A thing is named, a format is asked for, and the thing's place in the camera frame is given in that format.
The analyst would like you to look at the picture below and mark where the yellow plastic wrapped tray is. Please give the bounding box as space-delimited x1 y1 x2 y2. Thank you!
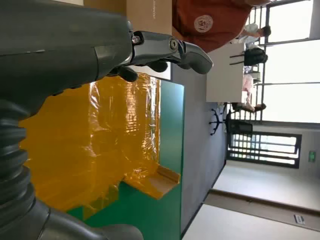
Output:
18 72 181 221

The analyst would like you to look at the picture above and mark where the brown cardboard box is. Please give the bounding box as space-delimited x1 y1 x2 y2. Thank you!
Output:
83 0 173 36

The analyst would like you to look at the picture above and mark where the green table mat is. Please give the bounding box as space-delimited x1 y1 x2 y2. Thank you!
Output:
66 79 186 240

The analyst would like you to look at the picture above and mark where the person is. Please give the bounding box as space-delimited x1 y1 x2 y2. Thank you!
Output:
233 23 272 46
171 0 271 54
231 73 267 114

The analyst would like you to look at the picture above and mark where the white desk panel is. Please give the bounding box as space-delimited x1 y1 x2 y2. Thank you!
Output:
205 43 245 104

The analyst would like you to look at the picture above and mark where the black office chair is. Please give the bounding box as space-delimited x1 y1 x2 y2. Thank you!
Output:
208 107 254 137

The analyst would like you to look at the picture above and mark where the black barred gate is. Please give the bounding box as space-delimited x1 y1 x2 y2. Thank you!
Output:
226 130 303 170

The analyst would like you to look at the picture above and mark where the black window frame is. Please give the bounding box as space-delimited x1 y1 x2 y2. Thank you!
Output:
246 0 320 124

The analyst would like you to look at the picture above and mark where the small white wall plate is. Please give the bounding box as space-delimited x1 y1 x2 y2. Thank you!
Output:
294 213 306 226

